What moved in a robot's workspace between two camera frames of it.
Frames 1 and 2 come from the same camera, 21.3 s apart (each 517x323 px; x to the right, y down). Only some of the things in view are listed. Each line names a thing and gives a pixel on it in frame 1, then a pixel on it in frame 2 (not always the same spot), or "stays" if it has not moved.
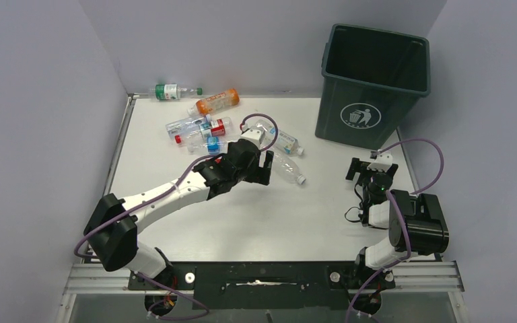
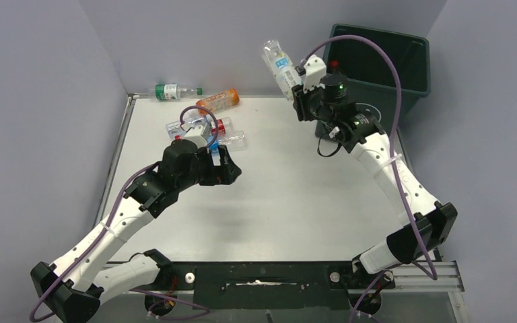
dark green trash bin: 371,81 stays
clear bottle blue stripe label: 279,139 → 284,70
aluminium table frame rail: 425,277 stays
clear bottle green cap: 171,91 stays
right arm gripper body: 365,177 → 311,107
